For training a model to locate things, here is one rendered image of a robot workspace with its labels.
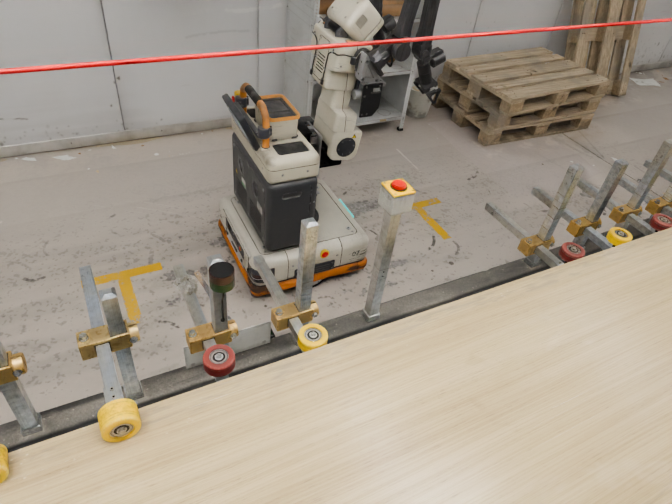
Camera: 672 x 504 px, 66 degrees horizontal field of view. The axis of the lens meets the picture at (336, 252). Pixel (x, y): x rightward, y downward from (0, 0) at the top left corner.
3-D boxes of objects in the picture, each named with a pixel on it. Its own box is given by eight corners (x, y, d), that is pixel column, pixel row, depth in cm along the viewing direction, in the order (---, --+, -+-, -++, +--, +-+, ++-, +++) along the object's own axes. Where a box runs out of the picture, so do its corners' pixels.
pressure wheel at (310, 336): (292, 366, 143) (294, 340, 135) (300, 345, 149) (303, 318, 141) (319, 374, 142) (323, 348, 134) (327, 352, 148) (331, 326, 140)
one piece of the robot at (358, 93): (352, 119, 239) (358, 74, 225) (327, 94, 257) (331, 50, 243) (382, 115, 246) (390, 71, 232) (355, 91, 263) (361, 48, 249)
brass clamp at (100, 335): (79, 344, 126) (74, 330, 123) (137, 328, 132) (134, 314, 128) (83, 363, 122) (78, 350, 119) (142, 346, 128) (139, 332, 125)
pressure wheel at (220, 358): (201, 375, 138) (198, 348, 130) (230, 365, 141) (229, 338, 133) (210, 399, 133) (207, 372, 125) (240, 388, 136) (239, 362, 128)
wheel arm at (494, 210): (483, 210, 212) (486, 202, 210) (489, 208, 214) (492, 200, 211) (560, 279, 185) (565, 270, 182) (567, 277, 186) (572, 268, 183)
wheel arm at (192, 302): (173, 275, 161) (172, 265, 158) (184, 272, 162) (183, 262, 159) (216, 384, 133) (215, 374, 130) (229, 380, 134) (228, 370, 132)
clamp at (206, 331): (186, 341, 143) (184, 329, 139) (233, 327, 148) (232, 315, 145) (191, 356, 139) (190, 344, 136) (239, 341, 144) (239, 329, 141)
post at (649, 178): (608, 236, 225) (665, 138, 194) (613, 235, 226) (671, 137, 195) (614, 241, 223) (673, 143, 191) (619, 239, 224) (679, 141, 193)
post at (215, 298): (215, 372, 156) (206, 254, 125) (226, 368, 158) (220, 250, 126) (219, 381, 154) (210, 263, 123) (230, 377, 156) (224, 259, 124)
